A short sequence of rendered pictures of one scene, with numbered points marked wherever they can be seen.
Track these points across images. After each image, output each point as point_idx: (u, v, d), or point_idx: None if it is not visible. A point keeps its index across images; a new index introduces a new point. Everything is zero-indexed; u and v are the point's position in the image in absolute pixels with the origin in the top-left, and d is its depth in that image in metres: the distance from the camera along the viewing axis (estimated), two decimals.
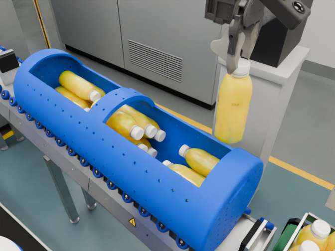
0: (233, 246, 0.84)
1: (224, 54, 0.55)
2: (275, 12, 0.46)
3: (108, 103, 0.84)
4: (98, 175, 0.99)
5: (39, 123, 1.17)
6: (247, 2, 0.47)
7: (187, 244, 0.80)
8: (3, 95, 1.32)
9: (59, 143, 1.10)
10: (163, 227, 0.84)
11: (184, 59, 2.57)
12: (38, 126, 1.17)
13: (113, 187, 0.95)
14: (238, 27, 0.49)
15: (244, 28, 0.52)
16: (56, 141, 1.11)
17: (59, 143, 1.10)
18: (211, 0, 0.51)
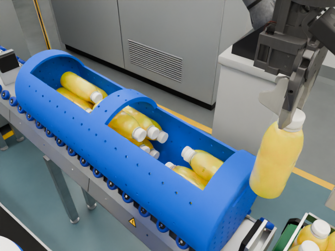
0: (233, 246, 0.84)
1: (276, 108, 0.46)
2: None
3: (110, 104, 0.84)
4: (96, 176, 0.99)
5: (39, 123, 1.17)
6: (313, 53, 0.38)
7: (185, 247, 0.80)
8: (3, 95, 1.32)
9: (58, 143, 1.10)
10: (162, 228, 0.84)
11: (184, 59, 2.57)
12: (37, 126, 1.18)
13: (112, 188, 0.95)
14: (300, 81, 0.40)
15: (303, 79, 0.43)
16: (57, 139, 1.11)
17: (58, 142, 1.10)
18: (263, 47, 0.42)
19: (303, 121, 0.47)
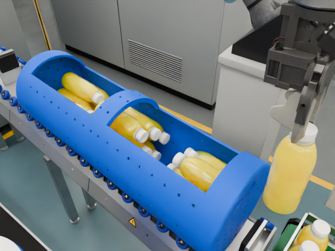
0: (233, 246, 0.84)
1: (289, 122, 0.46)
2: None
3: (112, 105, 0.83)
4: (95, 175, 0.99)
5: (39, 124, 1.17)
6: (324, 67, 0.38)
7: (184, 248, 0.80)
8: (3, 95, 1.32)
9: (58, 142, 1.11)
10: (161, 228, 0.84)
11: (184, 59, 2.57)
12: (37, 126, 1.18)
13: (110, 188, 0.95)
14: (312, 95, 0.40)
15: (315, 93, 0.43)
16: (57, 137, 1.11)
17: (58, 141, 1.11)
18: (273, 62, 0.43)
19: (178, 154, 0.78)
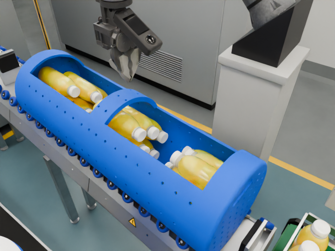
0: (233, 246, 0.84)
1: (118, 69, 0.73)
2: (135, 43, 0.63)
3: (110, 104, 0.84)
4: (96, 176, 0.99)
5: (39, 123, 1.17)
6: (116, 35, 0.65)
7: (185, 247, 0.80)
8: (3, 95, 1.32)
9: (58, 143, 1.10)
10: (162, 228, 0.84)
11: (184, 59, 2.57)
12: (37, 126, 1.18)
13: (112, 188, 0.95)
14: (114, 54, 0.67)
15: (123, 52, 0.69)
16: (57, 139, 1.11)
17: (58, 142, 1.10)
18: (97, 31, 0.69)
19: (175, 153, 0.78)
